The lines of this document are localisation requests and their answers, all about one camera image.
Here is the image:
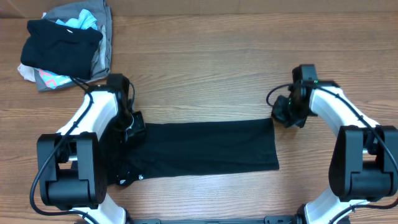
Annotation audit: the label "black t-shirt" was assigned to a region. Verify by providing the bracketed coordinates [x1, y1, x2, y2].
[101, 118, 279, 186]

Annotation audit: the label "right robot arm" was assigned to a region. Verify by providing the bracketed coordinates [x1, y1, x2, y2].
[264, 64, 397, 224]

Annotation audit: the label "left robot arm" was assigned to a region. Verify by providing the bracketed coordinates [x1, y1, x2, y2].
[29, 73, 146, 223]

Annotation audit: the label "blue garment with red print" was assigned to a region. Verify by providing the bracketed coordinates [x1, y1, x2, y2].
[36, 68, 72, 89]

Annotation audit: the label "light blue garment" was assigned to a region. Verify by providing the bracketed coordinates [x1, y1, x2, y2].
[55, 9, 98, 30]

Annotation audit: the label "folded black shirt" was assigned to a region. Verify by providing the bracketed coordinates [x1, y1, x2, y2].
[21, 19, 103, 80]

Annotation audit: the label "white folded garment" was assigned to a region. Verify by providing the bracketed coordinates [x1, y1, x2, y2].
[17, 63, 35, 83]

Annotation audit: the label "folded grey shirt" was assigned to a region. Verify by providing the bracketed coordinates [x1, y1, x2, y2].
[18, 1, 112, 91]

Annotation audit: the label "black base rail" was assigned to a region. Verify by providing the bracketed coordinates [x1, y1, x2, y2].
[127, 215, 303, 224]

